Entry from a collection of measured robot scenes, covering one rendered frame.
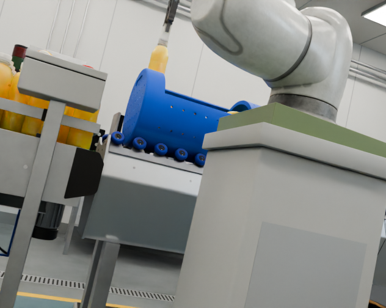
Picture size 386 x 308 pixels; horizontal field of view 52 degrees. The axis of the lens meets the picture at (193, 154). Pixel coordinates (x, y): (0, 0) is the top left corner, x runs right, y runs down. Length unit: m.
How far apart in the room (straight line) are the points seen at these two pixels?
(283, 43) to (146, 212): 0.75
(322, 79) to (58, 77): 0.63
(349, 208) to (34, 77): 0.77
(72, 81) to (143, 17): 4.04
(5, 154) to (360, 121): 5.45
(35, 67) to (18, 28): 3.89
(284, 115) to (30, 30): 4.35
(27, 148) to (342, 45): 0.82
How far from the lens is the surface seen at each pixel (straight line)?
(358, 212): 0.82
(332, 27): 0.91
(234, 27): 0.75
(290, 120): 0.74
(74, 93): 1.04
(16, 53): 1.75
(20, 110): 1.17
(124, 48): 4.90
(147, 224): 1.33
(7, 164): 1.14
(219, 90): 5.08
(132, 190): 1.27
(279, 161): 0.72
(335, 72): 0.89
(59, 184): 1.14
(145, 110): 1.27
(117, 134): 1.29
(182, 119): 1.31
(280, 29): 0.78
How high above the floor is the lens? 0.86
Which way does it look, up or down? 5 degrees up
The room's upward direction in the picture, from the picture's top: 13 degrees clockwise
